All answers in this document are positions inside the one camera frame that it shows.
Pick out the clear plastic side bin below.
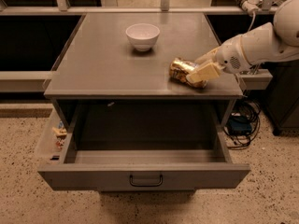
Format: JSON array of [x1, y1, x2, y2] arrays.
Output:
[[35, 110, 63, 161]]

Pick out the black drawer handle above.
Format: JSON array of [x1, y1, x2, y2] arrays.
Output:
[[129, 175, 164, 188]]

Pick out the grey open top drawer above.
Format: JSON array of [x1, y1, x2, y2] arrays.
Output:
[[38, 101, 250, 191]]

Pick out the white power cable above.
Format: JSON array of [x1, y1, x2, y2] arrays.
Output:
[[247, 10, 257, 33]]

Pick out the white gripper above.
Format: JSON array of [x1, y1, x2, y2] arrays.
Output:
[[186, 35, 251, 84]]

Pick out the grey metal cabinet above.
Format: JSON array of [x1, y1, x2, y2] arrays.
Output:
[[45, 12, 242, 126]]

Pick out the small snack packets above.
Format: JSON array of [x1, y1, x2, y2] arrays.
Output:
[[52, 121, 67, 149]]

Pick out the white ceramic bowl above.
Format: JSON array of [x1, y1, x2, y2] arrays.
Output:
[[125, 23, 160, 51]]

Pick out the grey metal rail shelf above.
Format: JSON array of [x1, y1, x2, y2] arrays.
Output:
[[0, 71, 54, 92]]

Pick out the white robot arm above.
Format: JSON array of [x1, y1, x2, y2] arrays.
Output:
[[186, 0, 299, 85]]

